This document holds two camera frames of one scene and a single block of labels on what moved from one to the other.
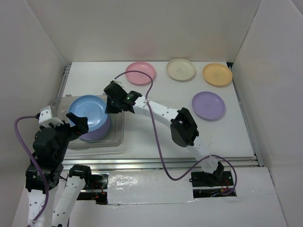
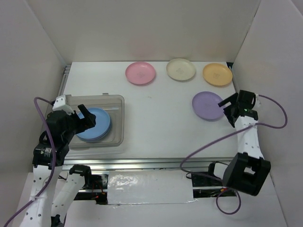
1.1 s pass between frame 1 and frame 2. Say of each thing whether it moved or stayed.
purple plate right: stayed
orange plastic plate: stayed
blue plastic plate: moved
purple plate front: stayed
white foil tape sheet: stayed
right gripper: moved
